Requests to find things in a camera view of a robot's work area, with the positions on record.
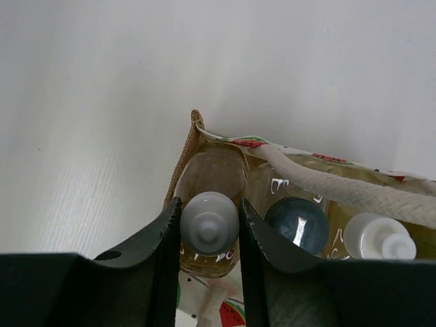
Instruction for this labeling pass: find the white cap amber bottle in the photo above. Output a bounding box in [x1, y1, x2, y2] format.
[322, 202, 417, 260]
[175, 144, 248, 279]

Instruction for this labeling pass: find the burlap watermelon canvas bag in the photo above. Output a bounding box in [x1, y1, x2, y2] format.
[167, 111, 435, 326]

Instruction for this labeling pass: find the grey cap clear bottle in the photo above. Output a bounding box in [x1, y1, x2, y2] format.
[253, 163, 330, 258]

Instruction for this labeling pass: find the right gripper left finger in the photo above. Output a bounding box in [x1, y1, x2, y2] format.
[1, 198, 181, 326]

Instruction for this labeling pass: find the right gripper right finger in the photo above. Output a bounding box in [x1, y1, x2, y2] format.
[239, 200, 435, 326]

